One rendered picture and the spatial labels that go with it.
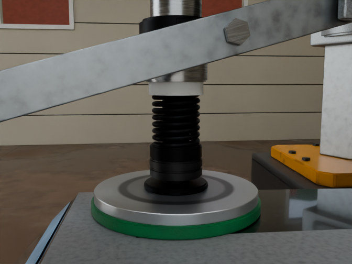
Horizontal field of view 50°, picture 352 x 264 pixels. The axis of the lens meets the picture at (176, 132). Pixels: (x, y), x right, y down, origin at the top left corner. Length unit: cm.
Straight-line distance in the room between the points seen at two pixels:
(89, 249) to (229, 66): 638
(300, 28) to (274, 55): 650
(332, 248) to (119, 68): 29
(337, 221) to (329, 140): 90
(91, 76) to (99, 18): 615
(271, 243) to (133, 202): 16
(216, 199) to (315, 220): 12
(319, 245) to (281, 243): 4
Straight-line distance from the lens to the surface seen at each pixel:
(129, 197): 46
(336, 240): 44
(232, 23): 44
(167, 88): 45
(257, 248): 40
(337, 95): 136
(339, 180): 114
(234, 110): 675
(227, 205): 43
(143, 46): 42
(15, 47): 671
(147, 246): 40
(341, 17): 49
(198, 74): 46
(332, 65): 137
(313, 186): 114
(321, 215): 51
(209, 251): 39
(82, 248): 40
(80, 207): 52
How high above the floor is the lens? 103
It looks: 7 degrees down
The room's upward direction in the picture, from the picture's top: straight up
